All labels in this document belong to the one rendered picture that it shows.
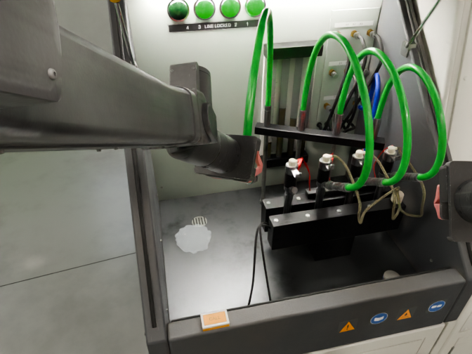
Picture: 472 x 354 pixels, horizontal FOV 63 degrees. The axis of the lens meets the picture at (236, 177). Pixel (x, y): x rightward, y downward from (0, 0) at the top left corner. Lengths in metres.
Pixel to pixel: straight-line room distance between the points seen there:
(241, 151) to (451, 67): 0.57
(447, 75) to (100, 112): 0.86
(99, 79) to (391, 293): 0.75
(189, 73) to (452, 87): 0.66
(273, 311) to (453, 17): 0.71
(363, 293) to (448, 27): 0.59
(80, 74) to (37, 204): 2.56
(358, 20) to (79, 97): 0.96
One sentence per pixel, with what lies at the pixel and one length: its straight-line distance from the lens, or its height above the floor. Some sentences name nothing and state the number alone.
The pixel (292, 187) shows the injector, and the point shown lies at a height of 1.07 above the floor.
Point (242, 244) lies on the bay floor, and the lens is 1.05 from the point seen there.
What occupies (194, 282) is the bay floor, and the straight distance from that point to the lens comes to 0.98.
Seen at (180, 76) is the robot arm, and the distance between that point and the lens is 0.51.
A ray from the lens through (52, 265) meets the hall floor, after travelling 2.30.
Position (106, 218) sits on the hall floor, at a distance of 2.46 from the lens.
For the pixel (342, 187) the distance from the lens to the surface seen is 0.81.
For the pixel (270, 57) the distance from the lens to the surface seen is 0.92.
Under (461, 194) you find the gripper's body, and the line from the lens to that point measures 0.54.
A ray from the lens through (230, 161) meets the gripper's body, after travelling 0.55.
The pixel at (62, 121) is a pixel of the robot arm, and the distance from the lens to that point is 0.17.
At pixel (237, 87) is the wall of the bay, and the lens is 1.04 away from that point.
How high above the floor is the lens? 1.60
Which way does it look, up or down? 37 degrees down
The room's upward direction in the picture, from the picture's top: straight up
